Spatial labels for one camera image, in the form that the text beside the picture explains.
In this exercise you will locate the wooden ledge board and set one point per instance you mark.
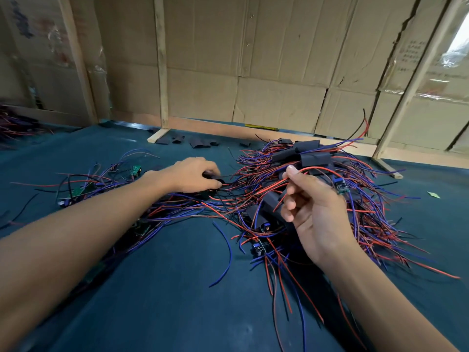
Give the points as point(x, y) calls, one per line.
point(220, 128)

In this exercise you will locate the thin wooden post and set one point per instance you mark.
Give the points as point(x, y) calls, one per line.
point(161, 62)

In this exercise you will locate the person's right hand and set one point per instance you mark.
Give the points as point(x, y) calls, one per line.
point(319, 216)

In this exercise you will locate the clear plastic sheet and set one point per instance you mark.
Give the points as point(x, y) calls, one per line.
point(458, 51)

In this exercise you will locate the pile of sleeved wired boards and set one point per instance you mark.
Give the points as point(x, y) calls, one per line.
point(300, 156)

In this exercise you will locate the person's right forearm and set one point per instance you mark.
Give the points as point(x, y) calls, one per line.
point(388, 304)

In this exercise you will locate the person's left forearm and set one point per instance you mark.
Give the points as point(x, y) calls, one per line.
point(58, 260)

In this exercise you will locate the pile of unsleeved wired boards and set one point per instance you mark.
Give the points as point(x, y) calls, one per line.
point(95, 194)

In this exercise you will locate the person's left hand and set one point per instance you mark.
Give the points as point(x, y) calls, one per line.
point(187, 176)

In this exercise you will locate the pale slanted wooden post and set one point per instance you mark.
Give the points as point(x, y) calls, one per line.
point(421, 77)

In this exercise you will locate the wide wooden post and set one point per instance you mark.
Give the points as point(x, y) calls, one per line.
point(77, 58)

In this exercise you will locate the yellow strip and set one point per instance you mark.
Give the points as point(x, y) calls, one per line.
point(262, 127)

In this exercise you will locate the pile of black sleeve pieces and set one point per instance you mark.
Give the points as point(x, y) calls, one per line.
point(198, 143)

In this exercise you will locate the small green scrap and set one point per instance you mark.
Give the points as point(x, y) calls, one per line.
point(434, 195)

